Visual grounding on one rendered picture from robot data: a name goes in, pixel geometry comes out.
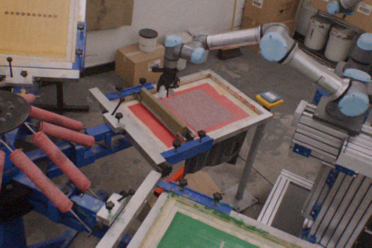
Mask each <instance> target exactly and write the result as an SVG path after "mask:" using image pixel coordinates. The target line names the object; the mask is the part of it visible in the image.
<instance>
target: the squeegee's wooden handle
mask: <svg viewBox="0 0 372 248"><path fill-rule="evenodd" d="M140 96H141V100H143V101H144V103H145V104H147V105H148V106H149V107H150V108H151V109H152V110H153V111H154V112H155V113H156V114H157V115H158V116H159V117H161V118H162V119H163V120H164V122H166V123H167V124H168V125H169V126H170V127H171V128H172V129H173V130H174V132H176V133H177V132H179V133H180V134H181V135H182V136H183V137H186V134H187V128H188V127H187V126H186V125H185V124H184V123H183V122H182V121H181V120H180V119H179V118H178V117H177V116H176V115H174V114H173V113H172V112H171V111H170V110H169V109H168V108H167V107H166V106H164V105H163V104H162V103H161V102H160V101H159V100H158V99H157V98H156V97H154V96H153V95H152V94H151V93H150V92H149V91H148V90H147V89H146V88H141V93H140Z"/></svg>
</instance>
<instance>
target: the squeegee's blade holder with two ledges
mask: <svg viewBox="0 0 372 248"><path fill-rule="evenodd" d="M141 103H142V104H143V105H144V106H145V107H146V108H147V109H148V110H149V111H150V112H151V113H152V114H153V115H154V116H155V117H157V118H158V119H159V120H160V122H161V123H162V124H163V125H164V126H166V127H167V128H168V129H169V130H170V132H171V133H173V134H174V135H175V136H178V133H176V132H174V130H173V129H172V128H171V127H170V126H169V125H168V124H167V123H166V122H164V120H163V119H162V118H161V117H159V116H158V115H157V114H156V113H155V112H154V111H153V110H152V109H151V108H150V107H149V106H148V105H147V104H145V103H144V101H143V100H141Z"/></svg>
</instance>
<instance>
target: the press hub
mask: <svg viewBox="0 0 372 248"><path fill-rule="evenodd" d="M29 115H30V105H29V103H28V101H27V100H26V99H25V98H23V97H22V96H20V95H18V94H16V93H14V92H9V91H1V90H0V135H2V138H1V139H2V140H3V141H4V142H5V143H6V144H7V145H8V146H9V147H10V148H11V149H12V150H13V151H15V150H16V149H17V150H19V149H20V150H21V151H22V152H23V153H27V152H30V151H33V150H37V149H40V148H39V146H37V145H36V144H33V143H31V142H29V141H24V140H21V139H16V141H15V144H14V146H13V145H11V144H10V143H9V140H8V138H7V136H5V134H6V133H8V132H11V131H13V130H15V129H17V127H19V126H21V125H22V124H23V123H24V122H25V121H26V120H27V119H28V117H29ZM0 150H2V151H3V152H4V153H6V156H5V160H4V165H3V174H2V183H1V191H0V205H1V204H3V208H2V211H1V214H0V226H1V232H2V235H3V242H2V246H1V248H28V247H27V239H26V232H25V227H24V223H23V216H24V215H26V214H27V213H29V212H31V211H33V210H34V206H33V205H32V204H29V203H26V202H24V201H22V200H20V198H22V197H23V196H25V195H27V194H29V193H31V192H32V189H31V188H28V187H26V186H24V185H21V184H19V183H17V182H15V181H12V178H13V177H15V176H16V175H17V174H18V173H19V172H20V169H19V168H18V167H17V166H16V165H15V164H14V162H12V161H11V160H10V159H9V158H10V157H9V155H10V154H11V153H12V152H11V151H10V150H9V149H8V148H7V147H6V146H5V145H4V144H3V143H2V142H1V147H0ZM33 163H34V164H35V165H36V166H37V167H38V168H39V169H40V170H41V171H42V172H43V174H45V175H46V176H47V177H48V178H49V175H48V173H47V171H48V160H47V157H45V158H42V159H39V160H35V161H33Z"/></svg>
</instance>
